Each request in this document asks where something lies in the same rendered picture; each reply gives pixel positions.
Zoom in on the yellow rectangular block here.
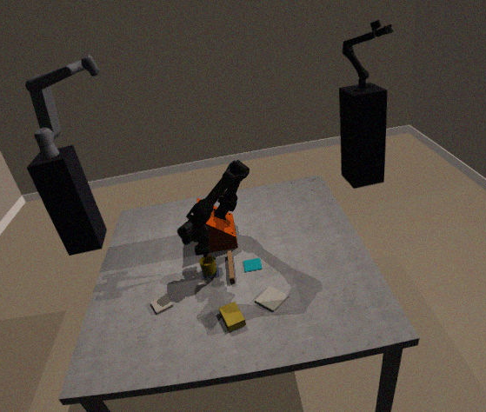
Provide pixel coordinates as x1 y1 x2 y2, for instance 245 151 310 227
219 302 246 331

